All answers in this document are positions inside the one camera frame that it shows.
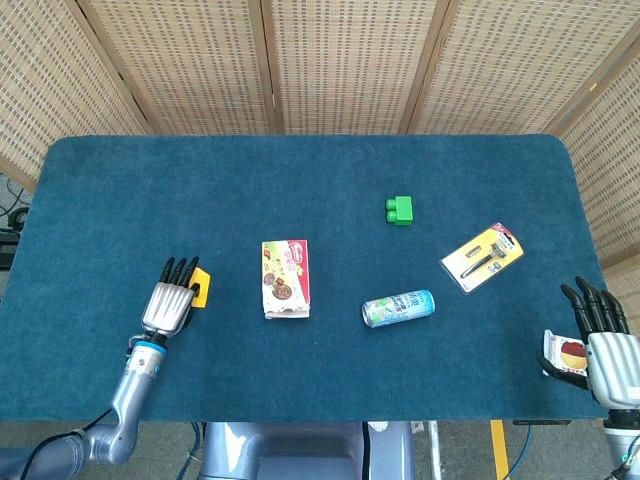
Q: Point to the razor blister pack yellow card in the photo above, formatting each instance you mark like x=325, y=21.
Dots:
x=482, y=257

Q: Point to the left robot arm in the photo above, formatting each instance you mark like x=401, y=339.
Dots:
x=132, y=395

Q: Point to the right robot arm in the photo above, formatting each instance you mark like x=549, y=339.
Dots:
x=620, y=440

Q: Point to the white red snack packet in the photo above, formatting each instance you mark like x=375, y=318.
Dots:
x=560, y=345

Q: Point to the biscuit box with red edge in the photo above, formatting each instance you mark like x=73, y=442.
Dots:
x=285, y=285

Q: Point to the green building block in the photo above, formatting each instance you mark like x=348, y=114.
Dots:
x=402, y=212

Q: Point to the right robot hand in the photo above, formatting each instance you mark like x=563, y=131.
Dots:
x=612, y=365

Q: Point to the grey robot torso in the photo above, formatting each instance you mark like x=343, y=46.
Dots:
x=300, y=450

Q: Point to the woven wicker folding screen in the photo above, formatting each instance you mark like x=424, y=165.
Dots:
x=345, y=65

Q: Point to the light blue drink can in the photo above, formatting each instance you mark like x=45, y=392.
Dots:
x=400, y=307

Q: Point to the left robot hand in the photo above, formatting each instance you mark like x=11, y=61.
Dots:
x=165, y=307

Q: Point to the blue plush table cover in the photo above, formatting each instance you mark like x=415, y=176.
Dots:
x=320, y=175

